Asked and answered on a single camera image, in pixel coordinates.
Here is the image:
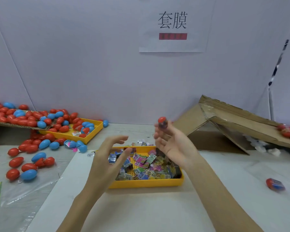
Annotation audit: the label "single red plastic egg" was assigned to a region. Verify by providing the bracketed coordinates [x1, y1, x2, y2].
[158, 117, 169, 131]

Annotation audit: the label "white paper sign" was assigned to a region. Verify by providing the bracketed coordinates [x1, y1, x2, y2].
[139, 0, 218, 53]

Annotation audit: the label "person's right hand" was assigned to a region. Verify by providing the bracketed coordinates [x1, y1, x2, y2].
[154, 124, 203, 172]

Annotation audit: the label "yellow tray under eggs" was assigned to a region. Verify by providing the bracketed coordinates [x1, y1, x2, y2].
[39, 118, 104, 145]

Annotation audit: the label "pile of plastic eggs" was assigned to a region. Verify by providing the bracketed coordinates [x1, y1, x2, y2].
[0, 99, 110, 182]

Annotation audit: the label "brown cardboard sheet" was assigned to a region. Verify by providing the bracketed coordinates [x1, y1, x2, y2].
[0, 121, 39, 131]

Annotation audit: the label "white crumpled plastic scraps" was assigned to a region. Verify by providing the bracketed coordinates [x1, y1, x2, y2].
[244, 135, 283, 158]

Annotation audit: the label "person's right forearm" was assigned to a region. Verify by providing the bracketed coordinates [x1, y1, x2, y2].
[186, 159, 264, 232]

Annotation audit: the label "person's left hand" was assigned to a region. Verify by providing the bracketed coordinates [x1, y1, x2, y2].
[84, 135, 134, 196]

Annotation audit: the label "yellow plastic tray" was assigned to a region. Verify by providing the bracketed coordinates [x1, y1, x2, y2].
[108, 146, 185, 189]

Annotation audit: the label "clear bag with coloured label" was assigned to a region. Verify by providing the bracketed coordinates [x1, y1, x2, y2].
[0, 167, 59, 213]

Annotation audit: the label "clear plastic sheet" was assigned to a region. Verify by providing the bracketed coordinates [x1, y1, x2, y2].
[246, 162, 290, 206]

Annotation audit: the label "torn flattened cardboard box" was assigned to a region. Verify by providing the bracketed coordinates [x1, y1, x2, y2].
[171, 95, 290, 155]

